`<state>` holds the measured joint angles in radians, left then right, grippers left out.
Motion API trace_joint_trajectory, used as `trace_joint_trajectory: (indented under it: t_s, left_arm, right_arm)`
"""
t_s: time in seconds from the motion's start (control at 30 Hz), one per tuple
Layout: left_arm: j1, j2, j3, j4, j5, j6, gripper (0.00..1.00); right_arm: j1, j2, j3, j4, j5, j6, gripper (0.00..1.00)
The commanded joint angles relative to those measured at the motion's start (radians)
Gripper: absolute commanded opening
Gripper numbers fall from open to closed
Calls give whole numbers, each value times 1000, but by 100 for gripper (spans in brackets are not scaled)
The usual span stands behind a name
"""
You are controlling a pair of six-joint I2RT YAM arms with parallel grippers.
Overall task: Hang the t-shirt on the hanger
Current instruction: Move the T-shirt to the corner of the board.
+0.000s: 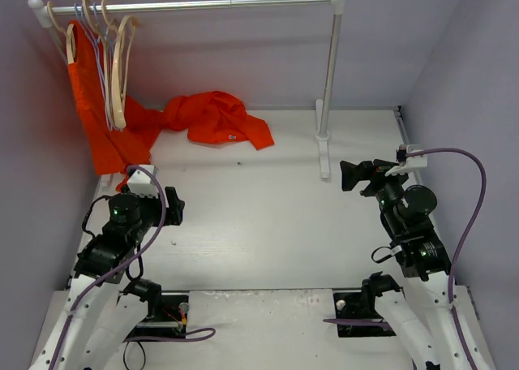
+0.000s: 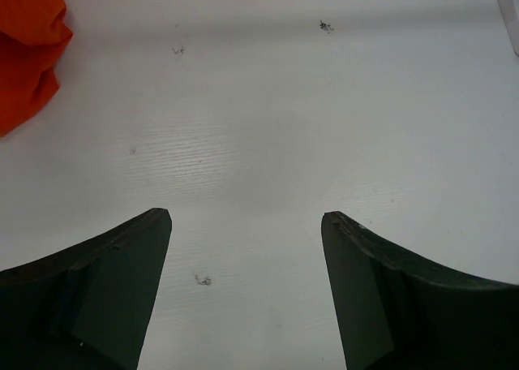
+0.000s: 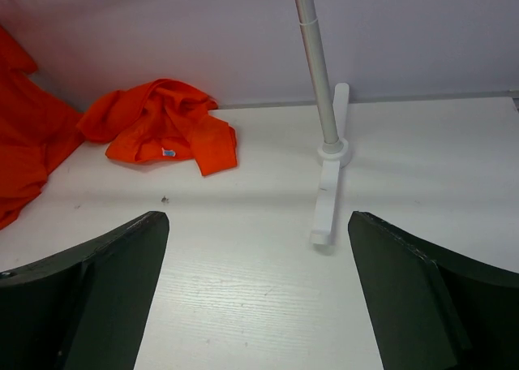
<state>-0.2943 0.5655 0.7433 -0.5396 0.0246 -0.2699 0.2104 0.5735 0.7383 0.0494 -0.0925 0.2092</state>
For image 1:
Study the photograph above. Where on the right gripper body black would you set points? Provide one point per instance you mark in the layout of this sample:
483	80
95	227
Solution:
370	178

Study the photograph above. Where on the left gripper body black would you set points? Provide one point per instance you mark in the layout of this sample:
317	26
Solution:
171	207

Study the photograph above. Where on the orange t shirt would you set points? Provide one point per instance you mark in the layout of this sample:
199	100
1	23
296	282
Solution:
215	118

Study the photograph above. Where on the beige wooden hanger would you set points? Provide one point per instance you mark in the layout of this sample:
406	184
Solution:
119	56
92	23

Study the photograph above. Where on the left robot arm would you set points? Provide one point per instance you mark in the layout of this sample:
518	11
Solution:
98	316

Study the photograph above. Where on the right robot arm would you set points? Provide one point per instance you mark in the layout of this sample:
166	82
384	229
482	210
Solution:
444	340

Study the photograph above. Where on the hanging orange shirt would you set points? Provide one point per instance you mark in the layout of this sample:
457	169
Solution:
112	151

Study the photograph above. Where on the beige hanger under shirt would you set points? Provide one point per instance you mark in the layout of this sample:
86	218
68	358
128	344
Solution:
68	33

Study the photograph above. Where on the white metal clothes rack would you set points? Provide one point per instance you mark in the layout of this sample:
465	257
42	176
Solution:
322	106

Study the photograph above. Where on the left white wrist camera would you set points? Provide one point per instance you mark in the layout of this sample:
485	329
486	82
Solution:
141	184

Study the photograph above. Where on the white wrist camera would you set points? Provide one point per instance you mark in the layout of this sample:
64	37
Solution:
141	184
410	158

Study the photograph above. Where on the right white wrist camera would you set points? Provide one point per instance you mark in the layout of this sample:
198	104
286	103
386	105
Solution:
410	158

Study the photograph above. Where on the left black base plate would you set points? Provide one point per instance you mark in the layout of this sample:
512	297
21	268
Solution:
167	320

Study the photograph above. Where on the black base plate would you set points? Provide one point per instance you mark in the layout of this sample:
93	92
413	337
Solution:
167	320
349	306

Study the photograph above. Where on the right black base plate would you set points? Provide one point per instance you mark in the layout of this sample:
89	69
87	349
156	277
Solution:
349	306

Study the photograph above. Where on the lilac wire hanger right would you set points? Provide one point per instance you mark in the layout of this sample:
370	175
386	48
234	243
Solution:
104	27

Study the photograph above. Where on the lilac wire hanger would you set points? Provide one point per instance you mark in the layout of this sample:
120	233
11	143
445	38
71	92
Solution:
104	27
92	38

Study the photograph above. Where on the lilac wire hanger left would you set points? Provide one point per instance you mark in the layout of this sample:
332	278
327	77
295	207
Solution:
92	38

